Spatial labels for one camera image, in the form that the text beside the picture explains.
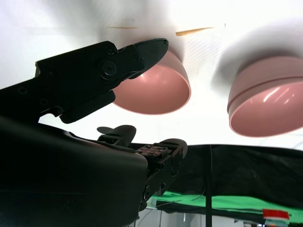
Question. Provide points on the pink plastic bowl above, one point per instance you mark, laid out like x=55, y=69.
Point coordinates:
x=272, y=68
x=272, y=113
x=161, y=94

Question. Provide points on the red flat object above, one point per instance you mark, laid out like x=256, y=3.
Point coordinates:
x=275, y=214

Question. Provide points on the green cloth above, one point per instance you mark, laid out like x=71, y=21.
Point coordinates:
x=236, y=202

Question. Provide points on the black backdrop cloth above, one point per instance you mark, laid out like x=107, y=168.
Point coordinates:
x=248, y=170

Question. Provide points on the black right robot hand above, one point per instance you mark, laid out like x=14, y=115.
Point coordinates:
x=59, y=177

